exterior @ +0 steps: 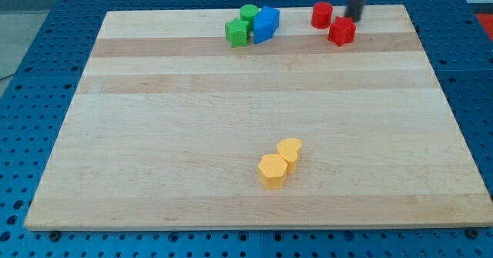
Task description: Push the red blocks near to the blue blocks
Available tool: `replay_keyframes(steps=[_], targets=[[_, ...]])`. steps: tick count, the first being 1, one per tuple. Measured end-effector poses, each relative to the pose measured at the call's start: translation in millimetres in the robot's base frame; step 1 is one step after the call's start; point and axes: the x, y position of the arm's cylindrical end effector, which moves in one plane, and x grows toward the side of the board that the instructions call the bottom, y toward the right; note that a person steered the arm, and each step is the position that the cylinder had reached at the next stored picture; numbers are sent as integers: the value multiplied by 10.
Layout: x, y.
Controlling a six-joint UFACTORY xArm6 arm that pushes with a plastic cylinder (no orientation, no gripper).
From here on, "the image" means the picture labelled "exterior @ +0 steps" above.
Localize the red cylinder block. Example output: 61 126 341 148
311 2 334 29

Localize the green star block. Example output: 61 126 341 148
225 18 250 48

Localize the blue cube block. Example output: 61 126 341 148
257 6 280 33

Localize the yellow heart block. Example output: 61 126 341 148
277 138 303 174

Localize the red star block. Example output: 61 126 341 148
327 16 356 47

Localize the black pusher rod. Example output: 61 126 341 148
344 0 371 23

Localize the yellow hexagon block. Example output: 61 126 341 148
257 154 287 189

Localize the blue pentagon block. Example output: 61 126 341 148
253 17 278 44

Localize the green cylinder block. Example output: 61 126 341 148
240 4 259 32

